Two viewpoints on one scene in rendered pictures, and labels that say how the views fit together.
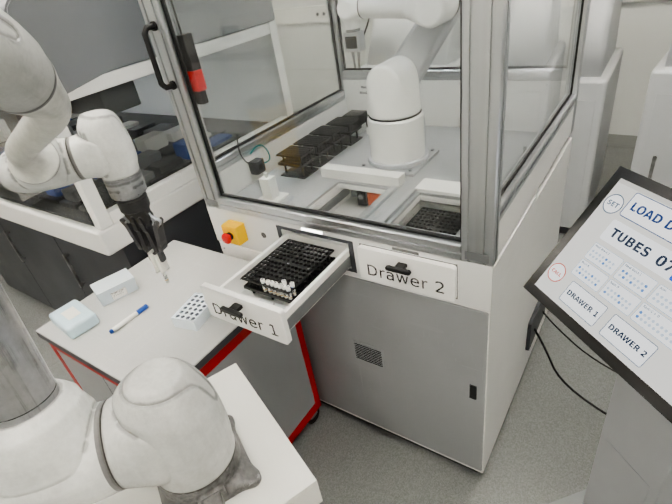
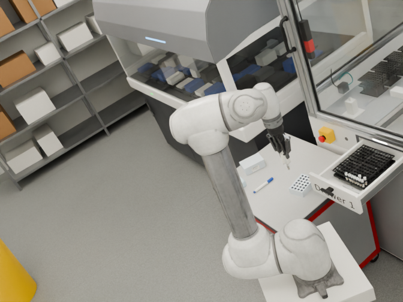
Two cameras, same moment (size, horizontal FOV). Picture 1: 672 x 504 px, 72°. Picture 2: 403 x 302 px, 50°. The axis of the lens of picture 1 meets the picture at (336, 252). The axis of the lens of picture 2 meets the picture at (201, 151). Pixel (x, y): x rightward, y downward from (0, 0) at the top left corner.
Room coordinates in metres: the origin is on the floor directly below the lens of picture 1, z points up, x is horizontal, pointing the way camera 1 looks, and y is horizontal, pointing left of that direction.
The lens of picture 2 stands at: (-0.52, -0.09, 2.28)
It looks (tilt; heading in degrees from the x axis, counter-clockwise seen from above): 32 degrees down; 31
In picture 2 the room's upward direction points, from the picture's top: 25 degrees counter-clockwise
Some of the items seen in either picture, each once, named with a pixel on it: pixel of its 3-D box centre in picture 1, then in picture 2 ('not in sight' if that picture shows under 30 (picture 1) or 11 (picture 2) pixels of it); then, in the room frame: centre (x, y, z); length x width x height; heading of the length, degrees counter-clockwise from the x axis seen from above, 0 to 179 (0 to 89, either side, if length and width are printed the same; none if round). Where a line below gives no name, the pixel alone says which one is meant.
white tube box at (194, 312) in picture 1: (196, 310); (302, 185); (1.14, 0.45, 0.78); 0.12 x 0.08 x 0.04; 153
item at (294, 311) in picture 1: (292, 271); (365, 167); (1.14, 0.14, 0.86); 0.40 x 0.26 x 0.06; 141
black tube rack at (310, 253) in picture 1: (290, 272); (363, 168); (1.13, 0.14, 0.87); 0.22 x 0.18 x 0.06; 141
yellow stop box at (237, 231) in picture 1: (234, 233); (326, 135); (1.42, 0.34, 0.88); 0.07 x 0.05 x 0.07; 51
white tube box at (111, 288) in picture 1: (114, 286); (252, 163); (1.35, 0.77, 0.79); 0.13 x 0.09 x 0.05; 125
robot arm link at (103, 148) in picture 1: (102, 144); (262, 100); (1.10, 0.50, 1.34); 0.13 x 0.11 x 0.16; 103
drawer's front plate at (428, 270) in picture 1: (405, 271); not in sight; (1.03, -0.18, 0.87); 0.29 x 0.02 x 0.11; 51
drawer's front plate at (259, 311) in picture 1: (244, 312); (334, 192); (0.98, 0.27, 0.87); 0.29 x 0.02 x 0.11; 51
